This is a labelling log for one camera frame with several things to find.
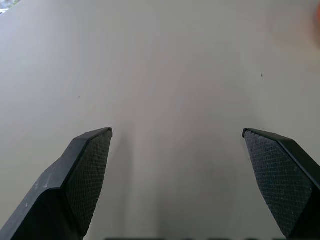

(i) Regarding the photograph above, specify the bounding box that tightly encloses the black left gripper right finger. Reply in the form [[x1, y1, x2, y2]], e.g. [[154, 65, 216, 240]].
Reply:
[[241, 127, 320, 240]]

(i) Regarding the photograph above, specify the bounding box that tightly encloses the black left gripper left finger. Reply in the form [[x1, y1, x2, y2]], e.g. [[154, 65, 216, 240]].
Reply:
[[0, 127, 113, 240]]

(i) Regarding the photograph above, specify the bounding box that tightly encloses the orange object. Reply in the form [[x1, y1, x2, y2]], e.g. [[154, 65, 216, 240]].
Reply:
[[312, 2, 320, 42]]

